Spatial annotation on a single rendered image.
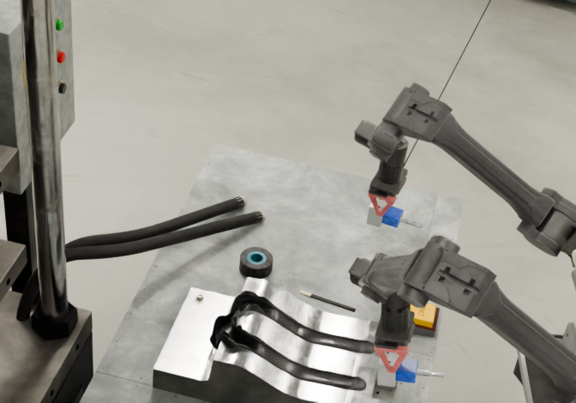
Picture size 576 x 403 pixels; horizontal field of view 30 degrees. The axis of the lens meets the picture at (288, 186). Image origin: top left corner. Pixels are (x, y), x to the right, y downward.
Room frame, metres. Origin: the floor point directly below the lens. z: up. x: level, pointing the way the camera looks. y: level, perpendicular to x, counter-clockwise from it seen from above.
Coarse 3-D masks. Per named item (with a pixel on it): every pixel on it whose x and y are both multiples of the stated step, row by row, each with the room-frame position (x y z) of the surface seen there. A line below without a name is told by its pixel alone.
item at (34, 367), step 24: (0, 312) 1.69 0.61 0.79; (0, 336) 1.62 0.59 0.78; (24, 336) 1.62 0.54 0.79; (72, 336) 1.64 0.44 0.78; (0, 360) 1.55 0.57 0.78; (24, 360) 1.56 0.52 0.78; (48, 360) 1.56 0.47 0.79; (72, 360) 1.61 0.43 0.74; (0, 384) 1.48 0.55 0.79; (24, 384) 1.49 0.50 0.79; (48, 384) 1.50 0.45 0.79
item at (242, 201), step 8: (232, 200) 2.12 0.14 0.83; (240, 200) 2.13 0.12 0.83; (208, 208) 2.06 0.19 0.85; (216, 208) 2.07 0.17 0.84; (224, 208) 2.09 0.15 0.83; (232, 208) 2.11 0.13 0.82; (184, 216) 2.01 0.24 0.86; (192, 216) 2.02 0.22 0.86; (200, 216) 2.03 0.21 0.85; (208, 216) 2.05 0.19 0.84; (168, 224) 1.96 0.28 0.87; (176, 224) 1.97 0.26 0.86; (184, 224) 1.99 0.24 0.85; (192, 224) 2.01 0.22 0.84; (168, 232) 1.95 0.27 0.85
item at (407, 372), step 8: (392, 352) 1.52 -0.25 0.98; (392, 360) 1.50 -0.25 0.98; (408, 360) 1.52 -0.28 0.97; (416, 360) 1.52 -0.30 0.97; (384, 368) 1.48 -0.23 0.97; (400, 368) 1.49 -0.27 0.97; (408, 368) 1.49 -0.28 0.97; (416, 368) 1.49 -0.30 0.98; (384, 376) 1.48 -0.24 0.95; (392, 376) 1.48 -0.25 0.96; (400, 376) 1.48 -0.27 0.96; (408, 376) 1.48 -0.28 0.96; (416, 376) 1.48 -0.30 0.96; (440, 376) 1.48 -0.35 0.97; (384, 384) 1.48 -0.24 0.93; (392, 384) 1.47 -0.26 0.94
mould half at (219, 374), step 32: (192, 288) 1.76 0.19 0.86; (256, 288) 1.71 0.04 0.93; (192, 320) 1.66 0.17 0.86; (256, 320) 1.61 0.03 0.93; (320, 320) 1.69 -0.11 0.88; (352, 320) 1.70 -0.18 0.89; (160, 352) 1.56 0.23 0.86; (192, 352) 1.57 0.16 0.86; (224, 352) 1.51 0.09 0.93; (288, 352) 1.57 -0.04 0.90; (320, 352) 1.59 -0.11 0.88; (352, 352) 1.60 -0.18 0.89; (160, 384) 1.51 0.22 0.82; (192, 384) 1.50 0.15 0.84; (224, 384) 1.48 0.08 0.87; (256, 384) 1.47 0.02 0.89; (288, 384) 1.49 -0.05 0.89; (320, 384) 1.50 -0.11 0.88
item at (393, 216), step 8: (392, 208) 2.03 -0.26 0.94; (368, 216) 2.01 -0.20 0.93; (376, 216) 2.00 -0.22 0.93; (384, 216) 2.00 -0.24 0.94; (392, 216) 2.00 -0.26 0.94; (400, 216) 2.01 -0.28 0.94; (376, 224) 2.00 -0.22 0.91; (392, 224) 2.00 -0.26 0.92; (408, 224) 2.00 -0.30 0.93; (416, 224) 2.00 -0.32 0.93
